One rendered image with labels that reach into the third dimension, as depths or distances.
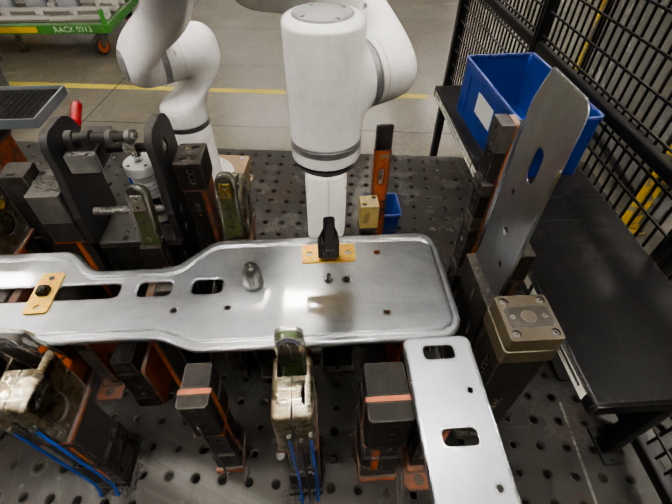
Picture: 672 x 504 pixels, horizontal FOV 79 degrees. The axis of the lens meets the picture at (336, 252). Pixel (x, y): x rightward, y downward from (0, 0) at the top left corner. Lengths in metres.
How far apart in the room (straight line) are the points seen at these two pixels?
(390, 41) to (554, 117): 0.21
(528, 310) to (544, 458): 0.39
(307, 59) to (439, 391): 0.44
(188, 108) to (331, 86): 0.76
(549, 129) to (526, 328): 0.26
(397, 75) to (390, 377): 0.40
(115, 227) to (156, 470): 0.48
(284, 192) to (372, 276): 0.71
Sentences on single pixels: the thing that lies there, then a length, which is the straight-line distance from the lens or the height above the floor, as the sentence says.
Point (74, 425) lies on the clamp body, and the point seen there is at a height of 0.93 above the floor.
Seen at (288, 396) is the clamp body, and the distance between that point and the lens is 0.54.
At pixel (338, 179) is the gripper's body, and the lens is 0.50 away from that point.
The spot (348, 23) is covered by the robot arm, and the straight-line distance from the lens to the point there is 0.43.
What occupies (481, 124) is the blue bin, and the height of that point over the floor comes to 1.07.
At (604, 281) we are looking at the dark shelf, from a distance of 0.78.
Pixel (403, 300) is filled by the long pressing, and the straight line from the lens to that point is 0.68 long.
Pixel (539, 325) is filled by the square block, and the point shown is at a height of 1.06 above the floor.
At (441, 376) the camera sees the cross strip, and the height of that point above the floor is 1.00.
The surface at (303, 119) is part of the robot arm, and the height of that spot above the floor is 1.32.
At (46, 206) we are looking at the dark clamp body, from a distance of 0.91.
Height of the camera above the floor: 1.54
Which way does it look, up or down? 47 degrees down
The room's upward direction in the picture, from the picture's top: straight up
